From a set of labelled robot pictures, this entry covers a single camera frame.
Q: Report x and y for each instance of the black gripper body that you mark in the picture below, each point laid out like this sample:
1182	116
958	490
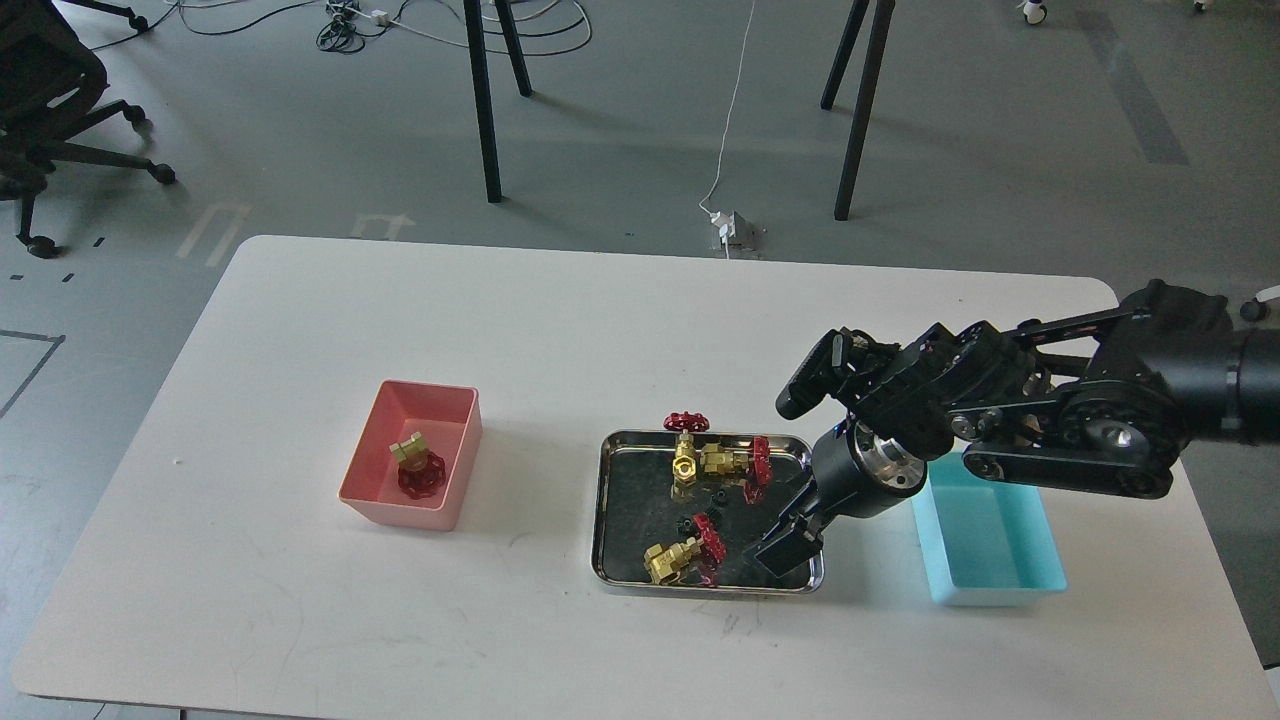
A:
852	473

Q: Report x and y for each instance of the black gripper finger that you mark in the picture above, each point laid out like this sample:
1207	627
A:
790	544

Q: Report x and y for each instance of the brass valve red handwheel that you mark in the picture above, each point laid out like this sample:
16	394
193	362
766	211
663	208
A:
684	465
666	563
750	466
419	471

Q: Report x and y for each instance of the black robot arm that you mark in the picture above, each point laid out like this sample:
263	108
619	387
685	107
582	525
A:
1100	403

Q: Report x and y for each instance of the brass valve front red handwheel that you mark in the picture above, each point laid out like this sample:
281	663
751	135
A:
666	563

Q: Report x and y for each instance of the brass valve upright red handwheel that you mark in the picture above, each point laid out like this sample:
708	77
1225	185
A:
684	465

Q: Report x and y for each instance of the light blue plastic box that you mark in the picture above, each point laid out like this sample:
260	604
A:
984	543

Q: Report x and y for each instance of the pink plastic box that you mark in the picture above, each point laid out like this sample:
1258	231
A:
449	418

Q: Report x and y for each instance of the shiny metal tray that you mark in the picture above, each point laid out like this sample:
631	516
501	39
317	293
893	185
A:
635	509

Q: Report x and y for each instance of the white floor power adapter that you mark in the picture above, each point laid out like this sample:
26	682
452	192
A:
737	236

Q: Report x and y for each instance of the white chair caster right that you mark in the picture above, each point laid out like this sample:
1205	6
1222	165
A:
1261	306

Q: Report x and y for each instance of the black table leg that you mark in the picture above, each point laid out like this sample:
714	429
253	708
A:
508	27
478	57
880	24
843	54

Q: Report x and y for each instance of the black table leg inner right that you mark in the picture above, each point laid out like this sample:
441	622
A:
843	54

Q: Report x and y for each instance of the black table leg inner left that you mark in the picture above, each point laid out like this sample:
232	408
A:
508	27

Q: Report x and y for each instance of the black office chair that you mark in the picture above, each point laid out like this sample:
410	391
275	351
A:
51	87

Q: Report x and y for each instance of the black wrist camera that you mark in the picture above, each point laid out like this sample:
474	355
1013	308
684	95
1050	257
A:
843	364

